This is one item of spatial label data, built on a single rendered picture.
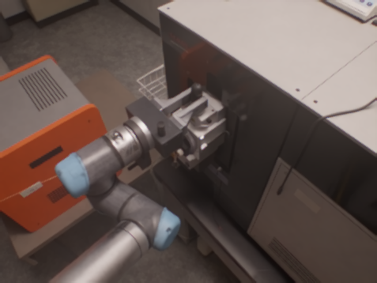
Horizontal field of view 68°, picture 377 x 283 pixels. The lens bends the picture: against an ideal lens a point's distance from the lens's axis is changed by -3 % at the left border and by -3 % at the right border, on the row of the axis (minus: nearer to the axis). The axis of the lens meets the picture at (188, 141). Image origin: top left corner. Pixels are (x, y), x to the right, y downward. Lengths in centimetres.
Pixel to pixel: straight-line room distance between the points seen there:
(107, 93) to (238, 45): 112
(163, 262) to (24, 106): 120
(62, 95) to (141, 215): 59
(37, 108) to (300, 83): 79
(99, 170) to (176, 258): 136
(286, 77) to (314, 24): 20
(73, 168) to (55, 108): 48
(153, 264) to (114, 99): 98
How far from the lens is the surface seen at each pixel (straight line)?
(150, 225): 56
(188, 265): 183
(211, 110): 67
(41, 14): 380
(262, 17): 69
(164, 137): 55
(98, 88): 167
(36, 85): 112
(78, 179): 54
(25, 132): 98
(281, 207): 75
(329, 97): 53
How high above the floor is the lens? 178
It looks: 53 degrees down
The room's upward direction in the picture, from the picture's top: 2 degrees counter-clockwise
